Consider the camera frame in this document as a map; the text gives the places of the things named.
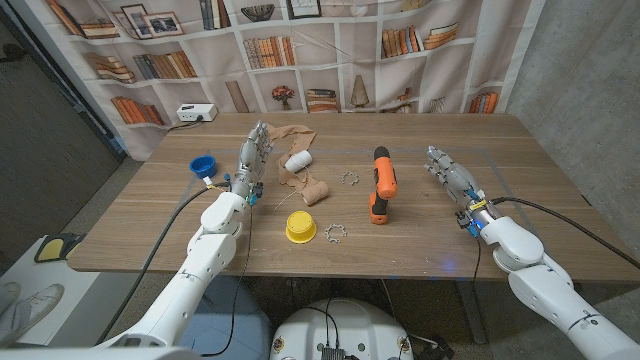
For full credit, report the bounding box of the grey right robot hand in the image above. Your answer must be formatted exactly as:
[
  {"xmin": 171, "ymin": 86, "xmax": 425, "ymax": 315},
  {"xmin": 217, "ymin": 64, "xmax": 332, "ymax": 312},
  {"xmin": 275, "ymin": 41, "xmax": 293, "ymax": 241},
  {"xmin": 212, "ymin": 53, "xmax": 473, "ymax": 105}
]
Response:
[{"xmin": 424, "ymin": 145, "xmax": 486, "ymax": 210}]

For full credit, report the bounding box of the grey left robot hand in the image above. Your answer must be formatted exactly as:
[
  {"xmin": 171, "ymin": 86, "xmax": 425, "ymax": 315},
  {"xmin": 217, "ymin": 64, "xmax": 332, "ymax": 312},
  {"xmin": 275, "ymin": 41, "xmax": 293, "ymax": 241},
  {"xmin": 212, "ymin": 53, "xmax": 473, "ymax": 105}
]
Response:
[{"xmin": 230, "ymin": 119, "xmax": 275, "ymax": 201}]

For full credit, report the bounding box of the orange black electric screwdriver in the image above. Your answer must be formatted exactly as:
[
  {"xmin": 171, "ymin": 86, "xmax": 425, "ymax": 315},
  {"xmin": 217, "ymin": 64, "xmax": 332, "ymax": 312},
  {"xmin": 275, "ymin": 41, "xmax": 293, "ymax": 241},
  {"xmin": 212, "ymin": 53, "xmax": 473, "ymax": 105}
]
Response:
[{"xmin": 368, "ymin": 145, "xmax": 399, "ymax": 226}]

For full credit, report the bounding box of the blue plastic cup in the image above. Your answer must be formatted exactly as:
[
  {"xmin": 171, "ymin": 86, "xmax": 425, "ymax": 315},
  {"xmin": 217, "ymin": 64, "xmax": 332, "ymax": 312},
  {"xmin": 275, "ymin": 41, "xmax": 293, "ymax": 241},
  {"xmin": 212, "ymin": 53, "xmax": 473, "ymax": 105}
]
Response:
[{"xmin": 189, "ymin": 154, "xmax": 218, "ymax": 180}]

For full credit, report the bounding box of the white twine spool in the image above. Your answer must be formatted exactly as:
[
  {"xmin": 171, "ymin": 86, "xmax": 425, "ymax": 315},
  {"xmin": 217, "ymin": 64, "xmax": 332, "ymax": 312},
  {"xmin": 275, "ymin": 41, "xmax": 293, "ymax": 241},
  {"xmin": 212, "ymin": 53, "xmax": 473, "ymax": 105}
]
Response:
[{"xmin": 273, "ymin": 149, "xmax": 314, "ymax": 211}]

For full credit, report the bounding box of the white power adapter box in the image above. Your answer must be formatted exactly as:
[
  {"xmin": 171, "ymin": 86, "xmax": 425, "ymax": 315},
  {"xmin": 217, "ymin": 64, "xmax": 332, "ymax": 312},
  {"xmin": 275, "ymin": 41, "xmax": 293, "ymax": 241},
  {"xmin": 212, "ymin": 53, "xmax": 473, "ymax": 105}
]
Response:
[{"xmin": 176, "ymin": 103, "xmax": 219, "ymax": 123}]

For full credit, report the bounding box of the yellow plastic cup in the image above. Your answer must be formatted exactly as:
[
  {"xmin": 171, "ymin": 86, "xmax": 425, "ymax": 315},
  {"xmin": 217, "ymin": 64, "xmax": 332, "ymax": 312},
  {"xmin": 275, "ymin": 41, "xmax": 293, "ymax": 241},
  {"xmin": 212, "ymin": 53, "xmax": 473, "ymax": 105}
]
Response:
[{"xmin": 285, "ymin": 210, "xmax": 318, "ymax": 245}]

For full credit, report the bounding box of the printed bookshelf backdrop cloth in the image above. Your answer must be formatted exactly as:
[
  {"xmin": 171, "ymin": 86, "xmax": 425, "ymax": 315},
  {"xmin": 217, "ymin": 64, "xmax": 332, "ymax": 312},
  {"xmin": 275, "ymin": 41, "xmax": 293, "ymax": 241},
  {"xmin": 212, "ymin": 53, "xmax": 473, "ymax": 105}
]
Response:
[{"xmin": 9, "ymin": 0, "xmax": 547, "ymax": 162}]

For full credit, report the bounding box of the grey table leg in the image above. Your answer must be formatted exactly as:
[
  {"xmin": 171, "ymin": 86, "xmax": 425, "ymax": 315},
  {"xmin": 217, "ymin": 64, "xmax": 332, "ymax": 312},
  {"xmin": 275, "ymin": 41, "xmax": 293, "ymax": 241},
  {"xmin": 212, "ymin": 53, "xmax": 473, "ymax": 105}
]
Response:
[{"xmin": 457, "ymin": 279, "xmax": 489, "ymax": 346}]

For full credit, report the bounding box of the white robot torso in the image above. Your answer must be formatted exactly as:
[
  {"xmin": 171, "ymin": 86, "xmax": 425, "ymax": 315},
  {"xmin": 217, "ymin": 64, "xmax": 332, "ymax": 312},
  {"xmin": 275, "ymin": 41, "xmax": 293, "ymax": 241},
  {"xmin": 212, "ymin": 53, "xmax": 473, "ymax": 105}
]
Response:
[{"xmin": 269, "ymin": 298, "xmax": 415, "ymax": 360}]

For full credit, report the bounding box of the yellow black pad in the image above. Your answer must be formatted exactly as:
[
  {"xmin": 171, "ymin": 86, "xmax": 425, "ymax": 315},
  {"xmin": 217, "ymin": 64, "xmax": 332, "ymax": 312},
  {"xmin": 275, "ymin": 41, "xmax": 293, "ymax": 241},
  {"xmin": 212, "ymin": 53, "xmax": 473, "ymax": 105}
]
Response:
[{"xmin": 33, "ymin": 232, "xmax": 86, "ymax": 264}]

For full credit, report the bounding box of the white platform board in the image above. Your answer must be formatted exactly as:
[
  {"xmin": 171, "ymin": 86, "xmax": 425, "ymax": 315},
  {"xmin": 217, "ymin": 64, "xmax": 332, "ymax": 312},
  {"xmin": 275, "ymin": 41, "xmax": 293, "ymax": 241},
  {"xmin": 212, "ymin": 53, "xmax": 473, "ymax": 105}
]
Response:
[{"xmin": 0, "ymin": 234, "xmax": 126, "ymax": 349}]

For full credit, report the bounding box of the white shoe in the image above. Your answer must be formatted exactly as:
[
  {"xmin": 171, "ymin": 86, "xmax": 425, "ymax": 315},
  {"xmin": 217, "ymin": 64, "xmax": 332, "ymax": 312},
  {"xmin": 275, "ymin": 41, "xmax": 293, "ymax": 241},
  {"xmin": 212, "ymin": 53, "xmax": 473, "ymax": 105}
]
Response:
[
  {"xmin": 0, "ymin": 283, "xmax": 65, "ymax": 346},
  {"xmin": 0, "ymin": 281, "xmax": 22, "ymax": 314}
]

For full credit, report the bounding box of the black power strip cord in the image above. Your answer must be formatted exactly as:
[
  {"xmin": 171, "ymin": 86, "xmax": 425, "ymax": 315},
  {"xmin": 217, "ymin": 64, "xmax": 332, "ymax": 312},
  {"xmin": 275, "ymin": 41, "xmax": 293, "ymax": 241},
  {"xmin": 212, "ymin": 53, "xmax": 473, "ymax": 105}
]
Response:
[{"xmin": 167, "ymin": 115, "xmax": 204, "ymax": 132}]

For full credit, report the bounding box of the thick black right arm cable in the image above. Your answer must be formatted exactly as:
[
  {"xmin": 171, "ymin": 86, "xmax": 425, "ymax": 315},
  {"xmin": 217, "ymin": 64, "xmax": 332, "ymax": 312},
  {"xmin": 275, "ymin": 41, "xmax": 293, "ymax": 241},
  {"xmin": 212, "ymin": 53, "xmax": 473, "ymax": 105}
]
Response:
[{"xmin": 492, "ymin": 196, "xmax": 640, "ymax": 269}]

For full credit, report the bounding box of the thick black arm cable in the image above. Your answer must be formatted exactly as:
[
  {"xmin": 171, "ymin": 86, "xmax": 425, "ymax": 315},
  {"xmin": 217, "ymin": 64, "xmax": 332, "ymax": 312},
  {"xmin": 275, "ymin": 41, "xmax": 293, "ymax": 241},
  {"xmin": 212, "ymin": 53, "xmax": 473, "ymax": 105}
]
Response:
[
  {"xmin": 94, "ymin": 182, "xmax": 231, "ymax": 346},
  {"xmin": 492, "ymin": 196, "xmax": 640, "ymax": 269}
]

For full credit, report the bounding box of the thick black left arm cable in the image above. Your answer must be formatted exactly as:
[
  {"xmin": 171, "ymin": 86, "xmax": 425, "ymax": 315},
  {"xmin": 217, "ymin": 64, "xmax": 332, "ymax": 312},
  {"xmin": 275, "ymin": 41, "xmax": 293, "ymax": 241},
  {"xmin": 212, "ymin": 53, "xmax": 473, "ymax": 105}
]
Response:
[{"xmin": 94, "ymin": 182, "xmax": 231, "ymax": 346}]

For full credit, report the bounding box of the thin black left wrist cable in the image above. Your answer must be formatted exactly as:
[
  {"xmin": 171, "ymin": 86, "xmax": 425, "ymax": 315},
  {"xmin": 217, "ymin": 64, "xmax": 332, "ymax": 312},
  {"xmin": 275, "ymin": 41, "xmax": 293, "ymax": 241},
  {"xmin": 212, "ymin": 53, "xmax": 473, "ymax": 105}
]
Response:
[{"xmin": 202, "ymin": 207, "xmax": 254, "ymax": 357}]

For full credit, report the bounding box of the black torso cable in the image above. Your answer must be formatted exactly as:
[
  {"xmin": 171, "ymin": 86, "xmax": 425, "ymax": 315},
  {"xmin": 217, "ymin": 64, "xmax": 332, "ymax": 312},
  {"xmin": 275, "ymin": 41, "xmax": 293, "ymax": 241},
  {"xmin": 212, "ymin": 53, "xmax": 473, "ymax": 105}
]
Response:
[{"xmin": 292, "ymin": 298, "xmax": 341, "ymax": 349}]

